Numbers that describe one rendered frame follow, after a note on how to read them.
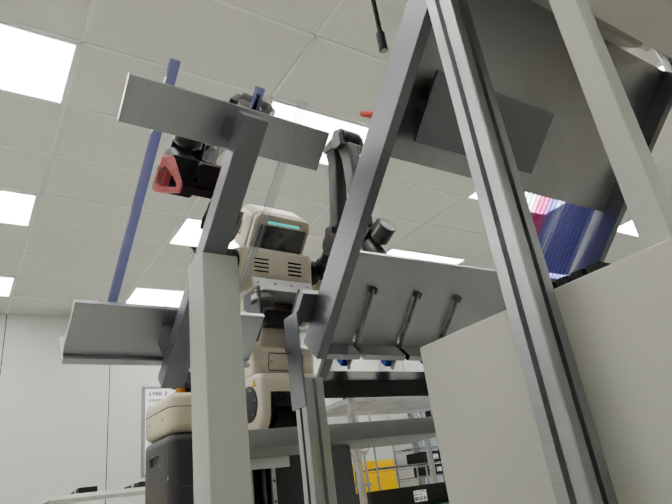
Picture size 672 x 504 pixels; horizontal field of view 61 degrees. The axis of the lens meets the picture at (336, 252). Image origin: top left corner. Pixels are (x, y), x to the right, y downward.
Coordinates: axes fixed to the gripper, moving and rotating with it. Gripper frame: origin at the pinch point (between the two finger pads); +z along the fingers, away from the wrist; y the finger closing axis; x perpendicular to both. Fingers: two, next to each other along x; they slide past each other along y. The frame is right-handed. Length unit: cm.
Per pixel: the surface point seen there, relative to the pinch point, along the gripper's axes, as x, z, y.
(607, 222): -18, 16, 89
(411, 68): -31.1, 13.4, 20.9
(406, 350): 19, 15, 45
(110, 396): 425, -514, 172
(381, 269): 4.0, 11.9, 33.0
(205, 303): 10.8, 19.8, -3.3
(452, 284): 4, 13, 52
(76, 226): 175, -429, 68
